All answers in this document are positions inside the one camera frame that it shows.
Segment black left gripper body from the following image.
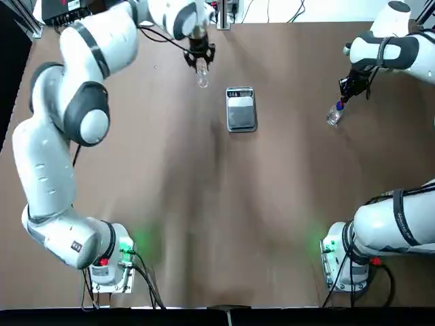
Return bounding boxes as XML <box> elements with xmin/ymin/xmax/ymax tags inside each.
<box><xmin>188</xmin><ymin>35</ymin><xmax>210</xmax><ymax>60</ymax></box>

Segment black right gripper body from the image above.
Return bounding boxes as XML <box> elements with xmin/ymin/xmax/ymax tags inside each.
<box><xmin>347</xmin><ymin>65</ymin><xmax>375</xmax><ymax>92</ymax></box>

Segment clear glass bottle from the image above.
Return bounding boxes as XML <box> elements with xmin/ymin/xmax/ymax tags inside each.
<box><xmin>195</xmin><ymin>60</ymin><xmax>212</xmax><ymax>90</ymax></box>

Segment blue-capped dropper bottle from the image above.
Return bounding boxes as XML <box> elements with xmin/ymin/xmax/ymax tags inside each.
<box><xmin>325</xmin><ymin>101</ymin><xmax>347</xmax><ymax>128</ymax></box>

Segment silver electronic balance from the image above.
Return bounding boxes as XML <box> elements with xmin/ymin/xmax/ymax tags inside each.
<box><xmin>225</xmin><ymin>86</ymin><xmax>258</xmax><ymax>133</ymax></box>

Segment black electronics box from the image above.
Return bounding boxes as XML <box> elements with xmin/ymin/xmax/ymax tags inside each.
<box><xmin>40</xmin><ymin>0</ymin><xmax>90</xmax><ymax>26</ymax></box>

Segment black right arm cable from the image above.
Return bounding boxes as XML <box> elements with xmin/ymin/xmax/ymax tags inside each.
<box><xmin>364</xmin><ymin>65</ymin><xmax>381</xmax><ymax>100</ymax></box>

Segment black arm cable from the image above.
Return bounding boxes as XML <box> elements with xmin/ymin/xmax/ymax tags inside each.
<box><xmin>137</xmin><ymin>24</ymin><xmax>192</xmax><ymax>52</ymax></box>
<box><xmin>364</xmin><ymin>65</ymin><xmax>381</xmax><ymax>100</ymax></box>

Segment silver aluminium post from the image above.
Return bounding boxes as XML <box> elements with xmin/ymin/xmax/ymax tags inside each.
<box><xmin>217</xmin><ymin>0</ymin><xmax>233</xmax><ymax>31</ymax></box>

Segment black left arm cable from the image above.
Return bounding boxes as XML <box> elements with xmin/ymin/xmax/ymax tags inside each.
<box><xmin>137</xmin><ymin>24</ymin><xmax>192</xmax><ymax>52</ymax></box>

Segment thin dark cable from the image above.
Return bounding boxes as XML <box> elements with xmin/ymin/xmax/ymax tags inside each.
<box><xmin>287</xmin><ymin>0</ymin><xmax>307</xmax><ymax>23</ymax></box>

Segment dark frame profile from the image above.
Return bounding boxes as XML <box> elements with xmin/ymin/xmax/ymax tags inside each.
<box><xmin>415</xmin><ymin>0</ymin><xmax>435</xmax><ymax>25</ymax></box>

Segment silver aluminium frame profile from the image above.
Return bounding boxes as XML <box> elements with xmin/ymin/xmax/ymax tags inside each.
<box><xmin>13</xmin><ymin>0</ymin><xmax>44</xmax><ymax>39</ymax></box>

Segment black right base cable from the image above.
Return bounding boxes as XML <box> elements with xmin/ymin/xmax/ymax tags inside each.
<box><xmin>321</xmin><ymin>261</ymin><xmax>396</xmax><ymax>308</ymax></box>

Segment black left base cables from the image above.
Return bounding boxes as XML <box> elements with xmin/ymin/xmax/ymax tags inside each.
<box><xmin>130</xmin><ymin>249</ymin><xmax>168</xmax><ymax>310</ymax></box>

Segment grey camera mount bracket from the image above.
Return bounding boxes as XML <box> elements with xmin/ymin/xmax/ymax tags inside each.
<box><xmin>207</xmin><ymin>304</ymin><xmax>253</xmax><ymax>326</ymax></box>

